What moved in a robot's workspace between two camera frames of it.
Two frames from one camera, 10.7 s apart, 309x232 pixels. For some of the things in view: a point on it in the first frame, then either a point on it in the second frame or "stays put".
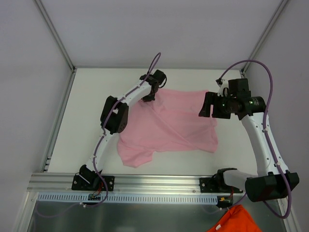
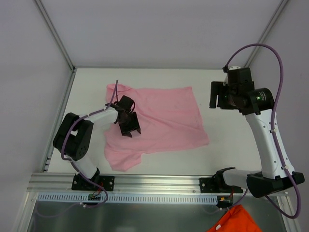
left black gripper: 148,97 to 130,124
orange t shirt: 236,219 stays put
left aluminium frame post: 52,29 stays put
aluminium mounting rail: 62,183 stays put
